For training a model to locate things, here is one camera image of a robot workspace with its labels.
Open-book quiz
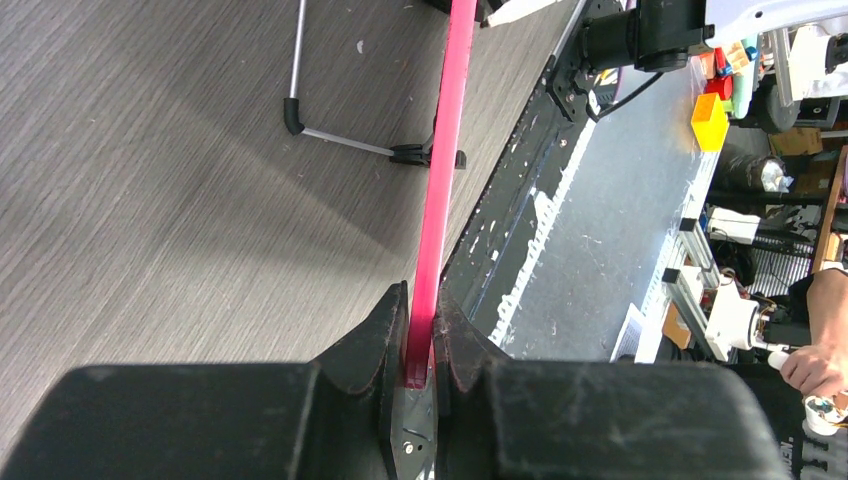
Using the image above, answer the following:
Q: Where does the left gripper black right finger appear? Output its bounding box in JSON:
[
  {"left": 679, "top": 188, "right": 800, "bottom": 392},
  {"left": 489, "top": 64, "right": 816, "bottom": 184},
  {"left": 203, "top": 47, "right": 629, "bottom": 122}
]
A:
[{"left": 433, "top": 292, "right": 789, "bottom": 479}]

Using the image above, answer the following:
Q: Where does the yellow plastic block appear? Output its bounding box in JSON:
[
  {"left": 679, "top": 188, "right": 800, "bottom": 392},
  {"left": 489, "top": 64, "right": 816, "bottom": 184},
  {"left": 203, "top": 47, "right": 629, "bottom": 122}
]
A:
[{"left": 690, "top": 93, "right": 729, "bottom": 152}]

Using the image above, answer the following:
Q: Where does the metal whiteboard stand leg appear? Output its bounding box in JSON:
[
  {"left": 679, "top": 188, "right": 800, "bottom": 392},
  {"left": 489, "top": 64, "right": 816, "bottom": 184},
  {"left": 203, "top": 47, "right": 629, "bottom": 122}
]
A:
[{"left": 285, "top": 1, "right": 392, "bottom": 157}]

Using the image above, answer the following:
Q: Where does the pink framed whiteboard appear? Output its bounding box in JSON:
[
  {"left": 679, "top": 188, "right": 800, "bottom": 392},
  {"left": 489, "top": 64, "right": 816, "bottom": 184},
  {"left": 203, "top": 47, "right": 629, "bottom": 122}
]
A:
[{"left": 404, "top": 0, "right": 477, "bottom": 389}]

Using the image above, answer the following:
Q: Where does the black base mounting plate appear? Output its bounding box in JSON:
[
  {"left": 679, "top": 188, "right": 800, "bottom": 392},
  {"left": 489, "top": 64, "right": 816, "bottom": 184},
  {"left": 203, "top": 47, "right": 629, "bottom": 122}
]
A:
[{"left": 443, "top": 1, "right": 623, "bottom": 342}]

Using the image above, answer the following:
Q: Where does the person's bare forearm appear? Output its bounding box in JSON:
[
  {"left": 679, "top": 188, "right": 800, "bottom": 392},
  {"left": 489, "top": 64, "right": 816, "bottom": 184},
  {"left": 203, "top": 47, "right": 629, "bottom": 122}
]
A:
[{"left": 807, "top": 269, "right": 847, "bottom": 354}]

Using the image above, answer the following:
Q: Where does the left black whiteboard foot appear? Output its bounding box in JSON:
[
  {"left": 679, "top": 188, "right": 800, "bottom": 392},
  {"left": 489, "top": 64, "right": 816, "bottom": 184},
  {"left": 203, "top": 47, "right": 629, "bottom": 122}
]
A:
[{"left": 389, "top": 144, "right": 467, "bottom": 170}]

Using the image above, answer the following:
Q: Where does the person's bare hand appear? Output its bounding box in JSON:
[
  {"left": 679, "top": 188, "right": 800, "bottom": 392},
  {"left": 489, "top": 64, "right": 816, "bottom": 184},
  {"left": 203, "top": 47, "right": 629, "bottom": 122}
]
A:
[{"left": 780, "top": 345, "right": 847, "bottom": 397}]

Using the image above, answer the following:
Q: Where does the white handheld controller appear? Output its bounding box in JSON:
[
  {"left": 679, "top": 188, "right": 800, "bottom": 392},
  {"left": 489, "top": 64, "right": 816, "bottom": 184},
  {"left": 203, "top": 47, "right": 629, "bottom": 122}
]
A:
[{"left": 801, "top": 387, "right": 847, "bottom": 436}]

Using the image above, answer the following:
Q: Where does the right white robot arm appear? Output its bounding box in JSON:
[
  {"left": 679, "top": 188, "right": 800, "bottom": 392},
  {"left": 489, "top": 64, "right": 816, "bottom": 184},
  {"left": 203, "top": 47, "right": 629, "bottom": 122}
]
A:
[{"left": 578, "top": 0, "right": 847, "bottom": 73}]

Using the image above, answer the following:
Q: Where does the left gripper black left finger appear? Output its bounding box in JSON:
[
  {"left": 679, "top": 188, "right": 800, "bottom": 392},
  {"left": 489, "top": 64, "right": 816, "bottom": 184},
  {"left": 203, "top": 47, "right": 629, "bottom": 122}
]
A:
[{"left": 1, "top": 283, "right": 408, "bottom": 479}]

